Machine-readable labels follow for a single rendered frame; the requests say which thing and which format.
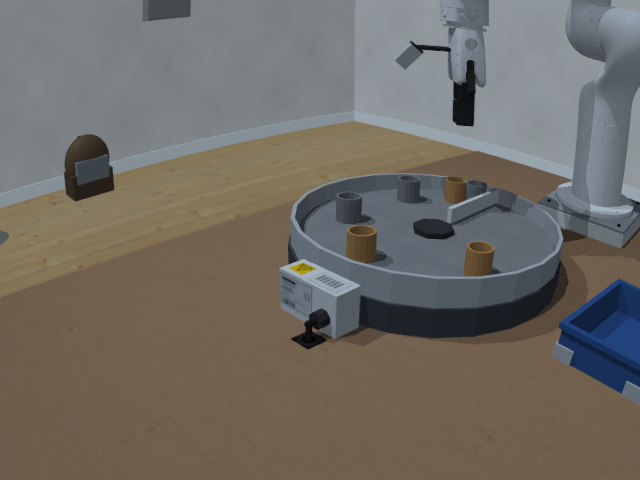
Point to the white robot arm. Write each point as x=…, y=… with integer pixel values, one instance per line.
x=599, y=32

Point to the bronze bushing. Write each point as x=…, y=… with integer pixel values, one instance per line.
x=478, y=263
x=455, y=192
x=361, y=243

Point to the grey cylinder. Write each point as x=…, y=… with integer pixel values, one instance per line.
x=349, y=209
x=408, y=189
x=474, y=188

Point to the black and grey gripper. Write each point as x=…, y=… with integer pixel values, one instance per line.
x=462, y=61

